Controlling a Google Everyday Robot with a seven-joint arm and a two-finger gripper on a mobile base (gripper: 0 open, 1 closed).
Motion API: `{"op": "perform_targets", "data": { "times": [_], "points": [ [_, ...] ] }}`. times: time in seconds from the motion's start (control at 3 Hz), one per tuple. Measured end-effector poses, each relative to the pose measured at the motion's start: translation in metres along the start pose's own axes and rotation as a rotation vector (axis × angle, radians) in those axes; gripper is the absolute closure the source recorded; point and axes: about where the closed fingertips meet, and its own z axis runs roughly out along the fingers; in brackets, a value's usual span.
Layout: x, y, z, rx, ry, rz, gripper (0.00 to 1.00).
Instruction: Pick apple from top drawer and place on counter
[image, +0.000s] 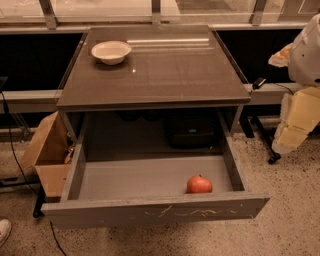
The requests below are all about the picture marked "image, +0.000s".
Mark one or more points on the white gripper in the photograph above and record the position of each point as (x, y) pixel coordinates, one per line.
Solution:
(306, 56)

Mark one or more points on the white shoe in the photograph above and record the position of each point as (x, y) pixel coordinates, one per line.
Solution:
(5, 230)

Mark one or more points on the small black adapter on rail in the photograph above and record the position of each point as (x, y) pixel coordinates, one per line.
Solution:
(258, 83)

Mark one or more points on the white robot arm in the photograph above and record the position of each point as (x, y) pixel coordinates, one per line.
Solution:
(304, 65)

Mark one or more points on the red apple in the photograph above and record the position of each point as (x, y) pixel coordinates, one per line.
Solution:
(198, 184)

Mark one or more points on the black table leg with caster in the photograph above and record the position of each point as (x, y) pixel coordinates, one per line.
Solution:
(247, 119)

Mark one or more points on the open grey top drawer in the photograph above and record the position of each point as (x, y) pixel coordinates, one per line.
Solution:
(125, 173)

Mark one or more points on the grey cabinet with counter top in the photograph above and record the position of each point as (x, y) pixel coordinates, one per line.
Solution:
(170, 69)

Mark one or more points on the metal window rail frame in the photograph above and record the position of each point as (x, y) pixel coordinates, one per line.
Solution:
(55, 15)

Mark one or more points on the white paper bowl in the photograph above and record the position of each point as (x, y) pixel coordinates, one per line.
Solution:
(111, 52)

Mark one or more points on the brown cardboard box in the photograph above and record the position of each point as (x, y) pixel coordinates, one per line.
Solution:
(47, 153)

